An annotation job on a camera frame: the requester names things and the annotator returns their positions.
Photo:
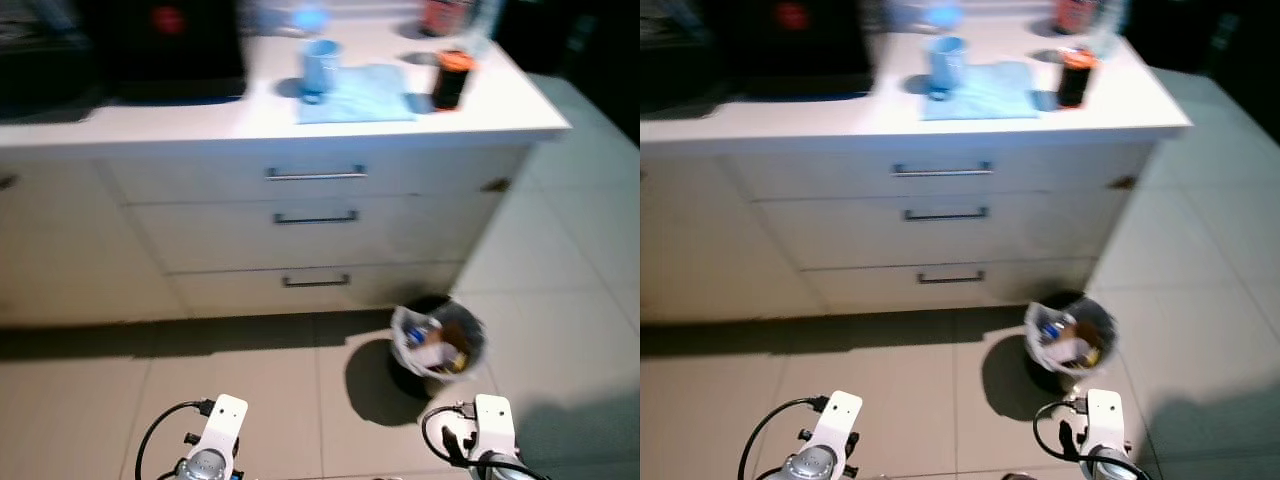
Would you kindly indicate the black waste bin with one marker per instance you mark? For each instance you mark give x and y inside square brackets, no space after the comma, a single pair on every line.
[415,385]
[1050,380]

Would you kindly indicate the black kitchen appliance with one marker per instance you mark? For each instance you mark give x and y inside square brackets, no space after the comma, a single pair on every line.
[170,60]
[800,55]

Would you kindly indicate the blue mug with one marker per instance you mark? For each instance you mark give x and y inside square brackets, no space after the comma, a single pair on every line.
[945,65]
[320,70]

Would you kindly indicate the black bottle orange lid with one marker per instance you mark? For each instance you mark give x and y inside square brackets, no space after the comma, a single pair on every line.
[451,85]
[1077,80]

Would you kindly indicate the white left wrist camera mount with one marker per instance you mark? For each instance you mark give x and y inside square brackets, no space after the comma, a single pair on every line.
[835,425]
[222,425]

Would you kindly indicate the red can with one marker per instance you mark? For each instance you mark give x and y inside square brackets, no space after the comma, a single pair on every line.
[443,14]
[1075,14]

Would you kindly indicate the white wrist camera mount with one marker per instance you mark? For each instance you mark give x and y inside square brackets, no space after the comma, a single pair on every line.
[222,425]
[1105,420]
[493,425]
[835,425]

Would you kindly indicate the clear plastic bottle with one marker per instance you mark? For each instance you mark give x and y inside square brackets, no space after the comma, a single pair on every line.
[482,25]
[1108,25]

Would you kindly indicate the white drawer cabinet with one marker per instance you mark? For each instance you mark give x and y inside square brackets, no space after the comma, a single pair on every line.
[700,240]
[80,240]

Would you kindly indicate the white bin liner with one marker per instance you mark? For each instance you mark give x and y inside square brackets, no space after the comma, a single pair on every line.
[405,330]
[1040,330]

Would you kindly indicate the white drawer front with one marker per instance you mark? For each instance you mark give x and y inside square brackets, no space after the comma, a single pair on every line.
[830,232]
[860,287]
[220,290]
[820,178]
[200,235]
[200,180]

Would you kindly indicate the light blue cloth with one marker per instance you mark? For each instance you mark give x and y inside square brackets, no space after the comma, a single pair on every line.
[985,95]
[365,98]

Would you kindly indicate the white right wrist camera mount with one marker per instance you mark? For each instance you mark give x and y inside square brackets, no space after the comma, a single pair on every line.
[493,425]
[1105,420]

